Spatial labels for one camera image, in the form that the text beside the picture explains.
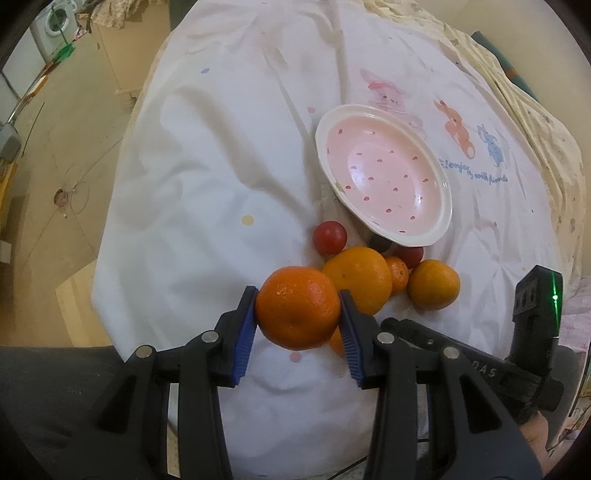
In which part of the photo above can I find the round yellow-orange citrus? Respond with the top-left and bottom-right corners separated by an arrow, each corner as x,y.
407,259 -> 461,311

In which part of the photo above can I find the large orange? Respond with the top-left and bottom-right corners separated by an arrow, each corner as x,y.
322,246 -> 393,315

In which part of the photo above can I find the glossy mandarin orange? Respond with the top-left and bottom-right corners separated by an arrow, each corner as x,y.
256,266 -> 341,350

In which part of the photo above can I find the small orange kumquat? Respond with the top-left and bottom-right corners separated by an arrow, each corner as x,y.
385,256 -> 410,296

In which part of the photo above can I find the red cherry tomato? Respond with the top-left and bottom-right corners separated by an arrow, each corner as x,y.
393,246 -> 424,270
312,221 -> 348,256

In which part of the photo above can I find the cream patterned quilt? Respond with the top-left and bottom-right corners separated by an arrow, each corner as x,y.
363,1 -> 587,298

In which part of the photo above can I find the pink dotted ceramic plate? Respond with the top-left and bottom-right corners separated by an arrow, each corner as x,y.
315,104 -> 453,247

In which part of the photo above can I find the white cartoon print bedsheet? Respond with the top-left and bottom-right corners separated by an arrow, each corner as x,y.
90,0 -> 578,478

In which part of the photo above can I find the wooden cabinet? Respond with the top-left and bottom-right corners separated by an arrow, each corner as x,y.
91,4 -> 170,98

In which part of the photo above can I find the white washing machine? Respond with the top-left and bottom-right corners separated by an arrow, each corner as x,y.
30,0 -> 78,63

